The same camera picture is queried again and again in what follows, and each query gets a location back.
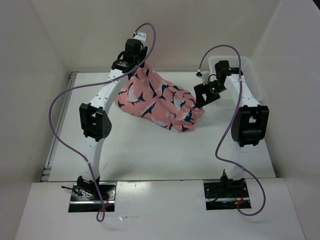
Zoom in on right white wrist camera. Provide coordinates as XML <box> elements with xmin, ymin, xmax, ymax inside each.
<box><xmin>196</xmin><ymin>70</ymin><xmax>211</xmax><ymax>85</ymax></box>

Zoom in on aluminium table edge rail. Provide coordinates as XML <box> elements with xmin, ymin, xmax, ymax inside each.
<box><xmin>40</xmin><ymin>71</ymin><xmax>78</xmax><ymax>183</ymax></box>

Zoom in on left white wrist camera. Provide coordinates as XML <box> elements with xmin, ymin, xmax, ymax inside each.
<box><xmin>133</xmin><ymin>31</ymin><xmax>147</xmax><ymax>43</ymax></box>

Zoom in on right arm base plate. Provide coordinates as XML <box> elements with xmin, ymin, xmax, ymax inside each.
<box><xmin>203</xmin><ymin>179</ymin><xmax>252</xmax><ymax>211</ymax></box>

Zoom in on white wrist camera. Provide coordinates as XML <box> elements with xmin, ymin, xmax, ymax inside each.
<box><xmin>133</xmin><ymin>31</ymin><xmax>147</xmax><ymax>43</ymax></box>
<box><xmin>196</xmin><ymin>70</ymin><xmax>211</xmax><ymax>85</ymax></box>

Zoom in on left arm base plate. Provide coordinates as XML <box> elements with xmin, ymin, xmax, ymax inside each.
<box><xmin>68</xmin><ymin>181</ymin><xmax>118</xmax><ymax>213</ymax></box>

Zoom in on white plastic basket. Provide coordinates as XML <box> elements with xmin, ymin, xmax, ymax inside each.
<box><xmin>208</xmin><ymin>55</ymin><xmax>264</xmax><ymax>102</ymax></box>

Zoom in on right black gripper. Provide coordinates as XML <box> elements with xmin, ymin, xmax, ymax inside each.
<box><xmin>194</xmin><ymin>80</ymin><xmax>227</xmax><ymax>109</ymax></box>

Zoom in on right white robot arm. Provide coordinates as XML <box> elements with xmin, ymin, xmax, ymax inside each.
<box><xmin>194</xmin><ymin>56</ymin><xmax>270</xmax><ymax>197</ymax></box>

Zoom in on pink shark print shorts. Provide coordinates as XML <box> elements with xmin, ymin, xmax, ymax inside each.
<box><xmin>114</xmin><ymin>64</ymin><xmax>204</xmax><ymax>133</ymax></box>

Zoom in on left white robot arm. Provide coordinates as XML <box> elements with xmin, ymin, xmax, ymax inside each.
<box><xmin>77</xmin><ymin>36</ymin><xmax>148</xmax><ymax>200</ymax></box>

